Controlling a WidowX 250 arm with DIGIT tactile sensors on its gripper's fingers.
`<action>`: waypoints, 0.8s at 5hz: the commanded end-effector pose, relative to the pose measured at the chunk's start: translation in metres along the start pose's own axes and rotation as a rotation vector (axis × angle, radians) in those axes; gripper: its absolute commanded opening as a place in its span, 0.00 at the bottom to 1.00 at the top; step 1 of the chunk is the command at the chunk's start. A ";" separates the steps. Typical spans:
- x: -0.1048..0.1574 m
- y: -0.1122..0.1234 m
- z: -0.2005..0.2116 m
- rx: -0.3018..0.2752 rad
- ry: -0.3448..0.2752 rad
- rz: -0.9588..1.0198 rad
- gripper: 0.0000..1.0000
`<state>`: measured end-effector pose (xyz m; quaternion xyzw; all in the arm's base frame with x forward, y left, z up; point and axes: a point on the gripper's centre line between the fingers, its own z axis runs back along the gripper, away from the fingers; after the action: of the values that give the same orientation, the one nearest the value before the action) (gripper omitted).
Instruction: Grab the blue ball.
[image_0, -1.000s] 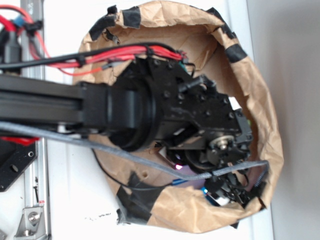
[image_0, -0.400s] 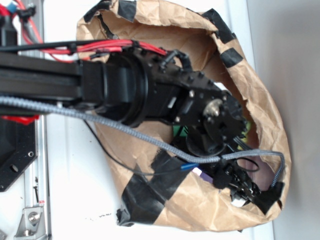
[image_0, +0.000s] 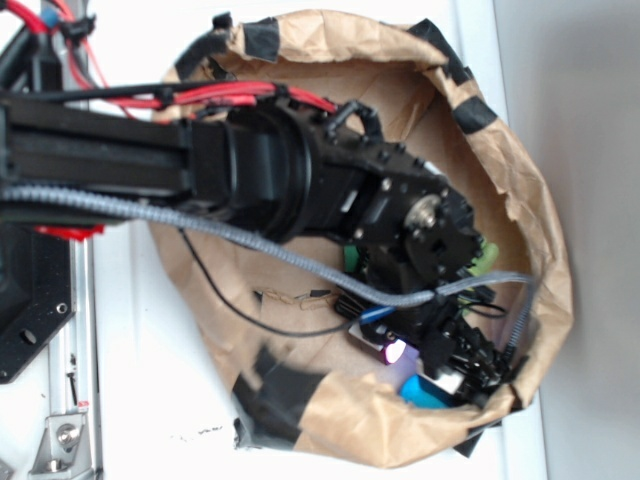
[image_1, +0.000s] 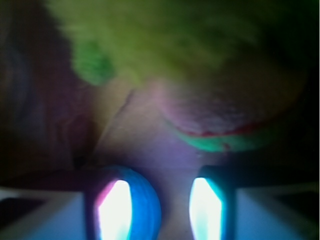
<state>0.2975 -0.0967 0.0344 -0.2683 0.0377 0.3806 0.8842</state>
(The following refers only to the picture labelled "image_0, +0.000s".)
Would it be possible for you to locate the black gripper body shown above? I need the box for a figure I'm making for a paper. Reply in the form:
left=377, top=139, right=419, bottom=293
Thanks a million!
left=344, top=293, right=510, bottom=405

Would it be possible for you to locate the thin black cable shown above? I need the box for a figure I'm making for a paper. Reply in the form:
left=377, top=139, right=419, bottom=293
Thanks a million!
left=179, top=229, right=506, bottom=338

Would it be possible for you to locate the blue felt ball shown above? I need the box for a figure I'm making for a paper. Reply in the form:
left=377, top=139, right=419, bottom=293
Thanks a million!
left=399, top=375, right=454, bottom=409

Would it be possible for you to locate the aluminium extrusion rail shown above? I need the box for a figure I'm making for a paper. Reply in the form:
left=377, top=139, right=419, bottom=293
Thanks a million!
left=27, top=0, right=104, bottom=476

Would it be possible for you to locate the red wire bundle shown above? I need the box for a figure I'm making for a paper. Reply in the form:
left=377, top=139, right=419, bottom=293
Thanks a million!
left=4, top=0, right=337, bottom=121

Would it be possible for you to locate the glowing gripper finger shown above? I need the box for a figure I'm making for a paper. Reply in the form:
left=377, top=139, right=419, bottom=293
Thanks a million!
left=424, top=371, right=465, bottom=397
left=379, top=338, right=407, bottom=365

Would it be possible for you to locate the green plush toy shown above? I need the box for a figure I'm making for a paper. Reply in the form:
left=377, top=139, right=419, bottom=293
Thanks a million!
left=460, top=240, right=505, bottom=319

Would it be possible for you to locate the grey sleeved cable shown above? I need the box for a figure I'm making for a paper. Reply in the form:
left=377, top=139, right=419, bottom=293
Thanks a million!
left=0, top=184, right=537, bottom=361

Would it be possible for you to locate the brown paper bag tray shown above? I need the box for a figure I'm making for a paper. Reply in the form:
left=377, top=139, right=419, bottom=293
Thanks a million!
left=151, top=10, right=574, bottom=468

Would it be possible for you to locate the white plastic tray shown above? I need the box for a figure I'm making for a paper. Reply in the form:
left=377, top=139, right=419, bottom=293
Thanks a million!
left=89, top=1, right=547, bottom=479

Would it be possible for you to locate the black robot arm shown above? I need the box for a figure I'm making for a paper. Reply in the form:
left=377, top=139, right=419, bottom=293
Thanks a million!
left=1, top=95, right=512, bottom=405

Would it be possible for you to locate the green wooden block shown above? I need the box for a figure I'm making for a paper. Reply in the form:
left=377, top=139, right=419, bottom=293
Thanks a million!
left=343, top=245, right=365, bottom=274

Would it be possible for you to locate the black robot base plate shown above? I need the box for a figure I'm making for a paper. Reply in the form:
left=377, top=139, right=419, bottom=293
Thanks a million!
left=1, top=224, right=74, bottom=385

